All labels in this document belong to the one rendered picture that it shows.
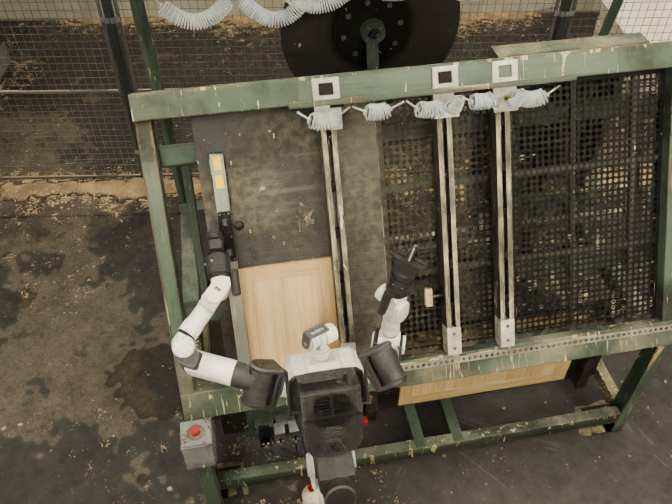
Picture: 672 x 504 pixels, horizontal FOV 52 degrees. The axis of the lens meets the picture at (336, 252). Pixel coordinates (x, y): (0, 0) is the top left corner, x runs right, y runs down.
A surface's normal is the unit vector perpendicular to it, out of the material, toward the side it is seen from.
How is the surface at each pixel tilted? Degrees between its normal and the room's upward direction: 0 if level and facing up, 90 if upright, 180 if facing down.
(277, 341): 60
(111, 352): 0
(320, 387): 23
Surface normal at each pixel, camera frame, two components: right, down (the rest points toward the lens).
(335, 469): 0.07, -0.39
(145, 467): 0.00, -0.70
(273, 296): 0.15, 0.26
